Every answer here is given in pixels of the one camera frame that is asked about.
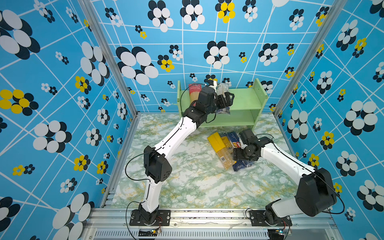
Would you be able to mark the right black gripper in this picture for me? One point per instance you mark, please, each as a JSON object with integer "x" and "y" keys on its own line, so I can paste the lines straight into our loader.
{"x": 237, "y": 154}

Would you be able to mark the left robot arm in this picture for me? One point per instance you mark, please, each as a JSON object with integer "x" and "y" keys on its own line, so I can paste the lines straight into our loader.
{"x": 156, "y": 159}

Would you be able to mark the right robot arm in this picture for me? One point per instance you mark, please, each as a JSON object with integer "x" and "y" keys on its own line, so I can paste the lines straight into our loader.
{"x": 315, "y": 191}

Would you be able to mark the clear white-label spaghetti bag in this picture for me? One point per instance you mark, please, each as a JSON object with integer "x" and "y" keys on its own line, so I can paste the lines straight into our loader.
{"x": 221, "y": 89}

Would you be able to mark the aluminium front rail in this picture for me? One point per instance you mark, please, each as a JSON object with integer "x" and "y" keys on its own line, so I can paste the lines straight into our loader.
{"x": 208, "y": 224}

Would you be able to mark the light green wooden shelf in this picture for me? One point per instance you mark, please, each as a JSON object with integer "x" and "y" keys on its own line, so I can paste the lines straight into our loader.
{"x": 246, "y": 109}

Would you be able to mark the blue clear spaghetti bag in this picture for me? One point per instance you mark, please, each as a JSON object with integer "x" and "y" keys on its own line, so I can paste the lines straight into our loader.
{"x": 227, "y": 143}

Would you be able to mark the yellow top spaghetti bag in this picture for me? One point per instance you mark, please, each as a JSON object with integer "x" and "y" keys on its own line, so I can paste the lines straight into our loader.
{"x": 220, "y": 149}

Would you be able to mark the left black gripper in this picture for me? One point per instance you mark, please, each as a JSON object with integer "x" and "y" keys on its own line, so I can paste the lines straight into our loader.
{"x": 227, "y": 102}

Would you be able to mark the blue Barilla spaghetti box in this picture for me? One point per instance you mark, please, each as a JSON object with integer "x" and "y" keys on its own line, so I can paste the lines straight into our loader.
{"x": 234, "y": 138}

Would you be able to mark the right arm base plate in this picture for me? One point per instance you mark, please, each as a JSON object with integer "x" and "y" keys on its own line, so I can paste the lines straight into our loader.
{"x": 263, "y": 218}

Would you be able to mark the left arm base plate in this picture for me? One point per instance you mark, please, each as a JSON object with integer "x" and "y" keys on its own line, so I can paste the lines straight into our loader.
{"x": 155, "y": 219}

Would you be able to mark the red spaghetti bag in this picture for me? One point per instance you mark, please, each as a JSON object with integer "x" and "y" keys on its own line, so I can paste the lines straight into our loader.
{"x": 194, "y": 91}

